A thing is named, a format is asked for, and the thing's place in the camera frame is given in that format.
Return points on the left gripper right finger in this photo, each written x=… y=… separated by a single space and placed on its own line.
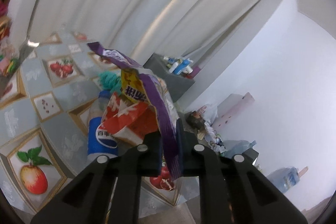
x=232 y=190

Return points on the pepsi plastic bottle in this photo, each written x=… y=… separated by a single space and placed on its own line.
x=100 y=142

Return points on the blue lotion bottle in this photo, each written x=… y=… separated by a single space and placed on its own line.
x=185 y=62

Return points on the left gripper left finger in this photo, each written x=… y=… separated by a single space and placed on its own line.
x=107 y=190

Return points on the dark grey cabinet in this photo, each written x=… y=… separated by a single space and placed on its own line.
x=177 y=85

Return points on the large blue water jug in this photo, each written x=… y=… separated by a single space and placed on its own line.
x=285 y=178

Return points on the purple snack wrapper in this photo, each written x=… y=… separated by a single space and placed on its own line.
x=152 y=92

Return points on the small white bottle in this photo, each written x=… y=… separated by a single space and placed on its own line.
x=173 y=67

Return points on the purple box on cabinet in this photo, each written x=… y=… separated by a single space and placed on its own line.
x=195 y=71

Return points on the red paper gift bag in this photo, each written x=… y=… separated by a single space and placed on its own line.
x=5 y=21

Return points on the pink rolled mat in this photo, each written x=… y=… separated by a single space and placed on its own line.
x=230 y=108

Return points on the teal green cloth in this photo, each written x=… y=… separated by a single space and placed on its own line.
x=111 y=82

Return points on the white plastic bag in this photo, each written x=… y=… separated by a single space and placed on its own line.
x=209 y=113

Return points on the dark box on floor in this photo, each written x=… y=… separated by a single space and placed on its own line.
x=195 y=120

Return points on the fruit pattern tablecloth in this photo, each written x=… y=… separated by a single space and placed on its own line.
x=44 y=116

